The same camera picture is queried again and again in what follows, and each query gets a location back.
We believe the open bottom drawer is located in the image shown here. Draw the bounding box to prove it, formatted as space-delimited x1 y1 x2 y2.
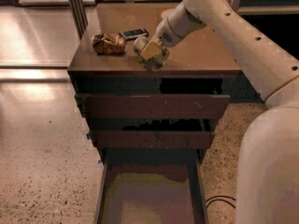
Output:
94 160 209 224

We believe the white ceramic bowl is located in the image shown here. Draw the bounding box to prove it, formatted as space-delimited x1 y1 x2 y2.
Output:
161 8 173 20

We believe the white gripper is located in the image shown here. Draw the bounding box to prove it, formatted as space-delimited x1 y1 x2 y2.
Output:
139 3 206 61

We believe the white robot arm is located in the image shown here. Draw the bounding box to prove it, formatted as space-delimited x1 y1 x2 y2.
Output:
135 0 299 224

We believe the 7up soda can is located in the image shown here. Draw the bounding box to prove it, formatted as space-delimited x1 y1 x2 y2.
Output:
133 35 171 67

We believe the crumpled brown snack bag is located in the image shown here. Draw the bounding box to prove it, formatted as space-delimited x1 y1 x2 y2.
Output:
93 34 126 55

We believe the top drawer dark brown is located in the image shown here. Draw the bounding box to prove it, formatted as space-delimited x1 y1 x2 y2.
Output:
75 93 230 119

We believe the drawer dark brown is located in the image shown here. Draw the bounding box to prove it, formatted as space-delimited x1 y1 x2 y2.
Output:
75 93 230 119
89 131 215 149

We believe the brown drawer cabinet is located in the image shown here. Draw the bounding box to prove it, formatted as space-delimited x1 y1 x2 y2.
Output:
67 2 243 224

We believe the middle drawer dark brown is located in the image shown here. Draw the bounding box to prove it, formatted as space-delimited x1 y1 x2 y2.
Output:
89 131 215 149

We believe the black floor cable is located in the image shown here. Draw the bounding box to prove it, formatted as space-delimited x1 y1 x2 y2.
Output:
205 195 237 209

